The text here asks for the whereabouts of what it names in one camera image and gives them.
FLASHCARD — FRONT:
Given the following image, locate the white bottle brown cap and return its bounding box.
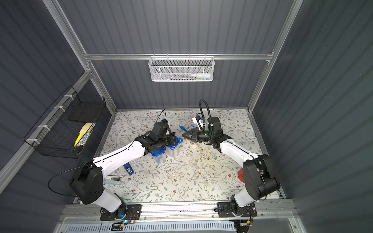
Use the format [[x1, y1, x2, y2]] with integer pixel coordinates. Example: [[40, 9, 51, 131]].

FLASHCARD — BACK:
[[186, 139, 199, 150]]

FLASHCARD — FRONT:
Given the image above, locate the small toothpaste tube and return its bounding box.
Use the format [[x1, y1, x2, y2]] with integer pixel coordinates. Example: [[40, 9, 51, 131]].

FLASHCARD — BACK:
[[190, 118, 196, 128]]

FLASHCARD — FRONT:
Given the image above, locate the blue-lid clear container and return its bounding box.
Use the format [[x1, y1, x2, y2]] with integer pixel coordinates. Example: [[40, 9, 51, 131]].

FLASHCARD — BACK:
[[167, 137, 183, 157], [151, 147, 166, 164]]

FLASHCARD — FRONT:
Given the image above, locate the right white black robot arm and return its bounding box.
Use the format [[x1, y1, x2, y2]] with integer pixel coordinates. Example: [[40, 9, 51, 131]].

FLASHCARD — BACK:
[[183, 114, 281, 208]]

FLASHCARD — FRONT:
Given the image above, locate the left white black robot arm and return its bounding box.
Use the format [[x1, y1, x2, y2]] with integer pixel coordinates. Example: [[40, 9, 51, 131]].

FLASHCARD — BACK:
[[69, 133, 178, 213]]

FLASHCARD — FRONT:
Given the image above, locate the red pencil cup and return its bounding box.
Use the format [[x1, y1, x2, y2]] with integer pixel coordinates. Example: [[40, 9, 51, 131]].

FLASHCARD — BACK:
[[238, 168, 245, 183]]

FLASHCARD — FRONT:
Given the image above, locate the small silver teal stapler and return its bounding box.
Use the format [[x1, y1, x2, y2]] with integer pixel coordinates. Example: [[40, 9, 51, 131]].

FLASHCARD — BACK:
[[104, 175, 123, 185]]

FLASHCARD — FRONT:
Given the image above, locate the white tube in basket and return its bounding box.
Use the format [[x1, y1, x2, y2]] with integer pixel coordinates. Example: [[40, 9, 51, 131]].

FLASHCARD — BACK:
[[190, 73, 211, 80]]

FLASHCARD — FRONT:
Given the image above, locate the yellow sticky notes pad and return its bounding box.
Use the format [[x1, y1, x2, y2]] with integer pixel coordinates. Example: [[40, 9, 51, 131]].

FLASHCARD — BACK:
[[79, 123, 95, 135]]

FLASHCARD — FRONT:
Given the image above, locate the yellow marker in basket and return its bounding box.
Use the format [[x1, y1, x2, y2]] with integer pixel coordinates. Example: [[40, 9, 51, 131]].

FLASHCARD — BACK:
[[74, 134, 85, 147]]

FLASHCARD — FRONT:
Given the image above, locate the black notebook in basket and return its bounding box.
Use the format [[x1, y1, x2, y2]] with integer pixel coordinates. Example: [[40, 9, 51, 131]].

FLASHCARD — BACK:
[[68, 102, 102, 123]]

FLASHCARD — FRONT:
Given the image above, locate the white ventilated front panel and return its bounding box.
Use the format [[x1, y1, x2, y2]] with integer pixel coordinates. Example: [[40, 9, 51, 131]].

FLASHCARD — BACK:
[[65, 220, 237, 233]]

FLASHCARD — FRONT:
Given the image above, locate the white wire mesh basket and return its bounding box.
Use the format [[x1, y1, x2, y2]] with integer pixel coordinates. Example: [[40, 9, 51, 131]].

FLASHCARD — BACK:
[[148, 58, 215, 82]]

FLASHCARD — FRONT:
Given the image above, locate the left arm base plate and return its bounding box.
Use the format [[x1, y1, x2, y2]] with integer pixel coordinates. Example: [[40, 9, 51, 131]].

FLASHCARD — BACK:
[[100, 204, 142, 222]]

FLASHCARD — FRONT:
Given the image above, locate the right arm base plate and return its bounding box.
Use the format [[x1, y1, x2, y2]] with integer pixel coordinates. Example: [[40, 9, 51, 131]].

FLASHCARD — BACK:
[[214, 202, 257, 218]]

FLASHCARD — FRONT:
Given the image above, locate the black wire wall basket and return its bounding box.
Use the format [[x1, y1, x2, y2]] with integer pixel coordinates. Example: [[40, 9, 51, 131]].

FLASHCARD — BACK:
[[23, 86, 106, 159]]

